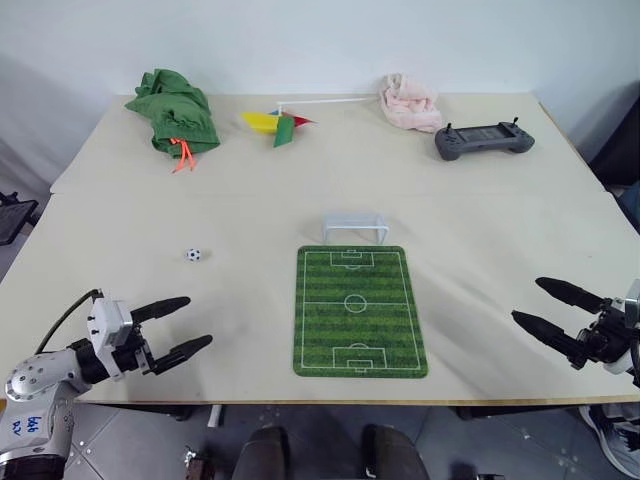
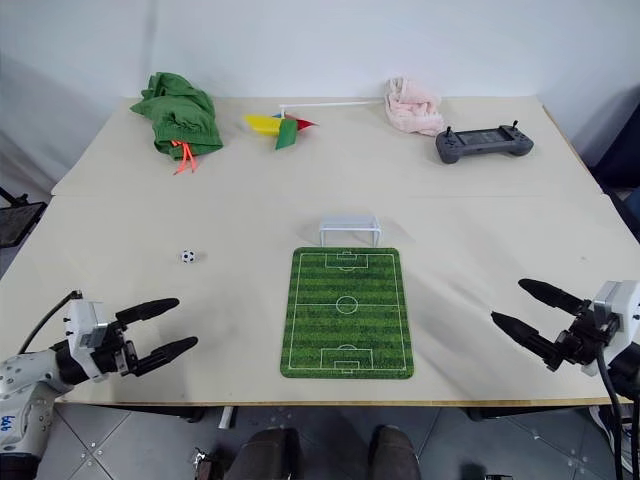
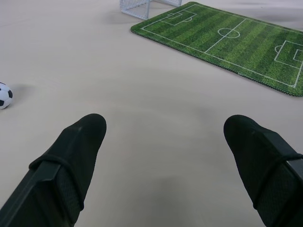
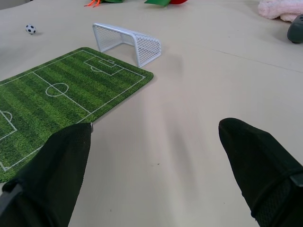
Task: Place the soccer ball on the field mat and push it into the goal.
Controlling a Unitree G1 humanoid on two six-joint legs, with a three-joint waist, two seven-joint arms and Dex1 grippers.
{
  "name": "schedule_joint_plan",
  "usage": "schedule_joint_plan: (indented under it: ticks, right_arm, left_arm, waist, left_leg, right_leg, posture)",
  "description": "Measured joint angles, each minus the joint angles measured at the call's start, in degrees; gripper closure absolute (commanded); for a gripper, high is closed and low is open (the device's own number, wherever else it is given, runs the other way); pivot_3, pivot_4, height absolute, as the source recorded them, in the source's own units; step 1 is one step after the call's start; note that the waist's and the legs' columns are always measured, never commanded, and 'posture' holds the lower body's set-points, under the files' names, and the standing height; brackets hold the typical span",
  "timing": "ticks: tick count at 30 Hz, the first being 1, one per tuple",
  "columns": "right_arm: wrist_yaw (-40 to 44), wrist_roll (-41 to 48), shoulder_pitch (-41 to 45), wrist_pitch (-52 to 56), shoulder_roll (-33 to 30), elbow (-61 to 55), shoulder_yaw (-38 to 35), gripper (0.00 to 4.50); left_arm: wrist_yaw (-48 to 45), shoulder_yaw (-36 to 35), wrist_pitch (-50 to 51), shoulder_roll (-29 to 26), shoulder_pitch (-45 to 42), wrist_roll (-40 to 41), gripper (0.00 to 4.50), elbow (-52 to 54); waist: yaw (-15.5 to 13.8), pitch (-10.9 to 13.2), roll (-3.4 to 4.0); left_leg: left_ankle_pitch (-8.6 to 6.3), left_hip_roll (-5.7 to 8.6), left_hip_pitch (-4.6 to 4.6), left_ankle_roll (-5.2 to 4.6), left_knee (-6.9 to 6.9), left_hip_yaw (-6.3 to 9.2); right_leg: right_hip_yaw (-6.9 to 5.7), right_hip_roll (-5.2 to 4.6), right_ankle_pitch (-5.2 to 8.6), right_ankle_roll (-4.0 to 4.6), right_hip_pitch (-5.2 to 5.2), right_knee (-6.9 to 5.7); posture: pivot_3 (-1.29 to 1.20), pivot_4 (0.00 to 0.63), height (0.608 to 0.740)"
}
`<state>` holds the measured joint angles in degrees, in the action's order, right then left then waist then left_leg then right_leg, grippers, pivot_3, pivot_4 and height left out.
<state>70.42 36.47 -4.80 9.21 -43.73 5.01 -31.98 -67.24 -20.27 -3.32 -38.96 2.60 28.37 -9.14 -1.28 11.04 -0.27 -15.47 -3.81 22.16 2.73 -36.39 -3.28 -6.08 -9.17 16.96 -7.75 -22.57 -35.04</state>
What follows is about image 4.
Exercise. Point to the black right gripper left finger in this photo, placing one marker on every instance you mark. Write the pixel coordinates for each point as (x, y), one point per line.
(54, 175)

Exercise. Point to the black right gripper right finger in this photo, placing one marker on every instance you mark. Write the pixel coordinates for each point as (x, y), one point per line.
(262, 165)

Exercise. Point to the green soccer field mat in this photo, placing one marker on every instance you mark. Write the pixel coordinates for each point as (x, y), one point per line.
(59, 99)

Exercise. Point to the small black-white soccer ball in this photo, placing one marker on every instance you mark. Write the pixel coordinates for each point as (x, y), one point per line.
(30, 29)

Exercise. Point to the white miniature soccer goal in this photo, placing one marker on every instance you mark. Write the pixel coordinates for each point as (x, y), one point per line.
(132, 43)

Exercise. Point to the dark grey rounded object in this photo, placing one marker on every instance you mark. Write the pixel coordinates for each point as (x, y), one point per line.
(296, 30)

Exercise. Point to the pink fluffy towel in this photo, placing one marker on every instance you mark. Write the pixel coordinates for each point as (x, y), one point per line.
(275, 9)

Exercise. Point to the orange and green toy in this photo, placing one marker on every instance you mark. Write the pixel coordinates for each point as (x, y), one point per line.
(99, 2)

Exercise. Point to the green and red toy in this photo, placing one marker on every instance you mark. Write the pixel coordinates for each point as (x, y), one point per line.
(165, 2)

